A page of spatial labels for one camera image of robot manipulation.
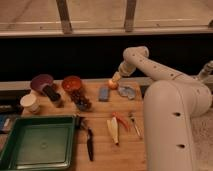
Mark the crumpled grey blue cloth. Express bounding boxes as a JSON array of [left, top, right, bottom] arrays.
[[118, 86, 136, 100]]

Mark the red yellow apple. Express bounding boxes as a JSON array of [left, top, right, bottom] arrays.
[[108, 79, 118, 90]]

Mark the metal fork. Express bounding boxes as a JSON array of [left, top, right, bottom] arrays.
[[128, 112, 142, 139]]

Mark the white paper cup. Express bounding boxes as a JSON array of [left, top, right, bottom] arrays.
[[20, 94, 40, 113]]

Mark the blue object at left edge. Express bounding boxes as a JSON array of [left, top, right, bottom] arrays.
[[0, 115, 10, 134]]

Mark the purple bowl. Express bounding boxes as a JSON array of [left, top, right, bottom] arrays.
[[30, 74, 54, 93]]

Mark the wooden cutting board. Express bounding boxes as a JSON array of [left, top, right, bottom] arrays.
[[32, 82, 147, 171]]

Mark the bunch of dark grapes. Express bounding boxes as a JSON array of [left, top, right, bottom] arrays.
[[70, 91, 92, 111]]

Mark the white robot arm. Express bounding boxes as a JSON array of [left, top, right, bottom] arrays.
[[113, 46, 213, 171]]

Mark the green plastic tray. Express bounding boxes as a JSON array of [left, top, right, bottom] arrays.
[[0, 116, 75, 171]]

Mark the orange carrot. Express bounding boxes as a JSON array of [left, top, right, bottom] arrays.
[[112, 112, 130, 131]]

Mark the black kitchen knife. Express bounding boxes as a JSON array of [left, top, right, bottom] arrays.
[[87, 128, 94, 161]]

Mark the blue sponge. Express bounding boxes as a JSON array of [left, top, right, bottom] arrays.
[[98, 87, 109, 102]]

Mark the red bowl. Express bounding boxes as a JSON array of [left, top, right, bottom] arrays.
[[61, 76, 82, 92]]

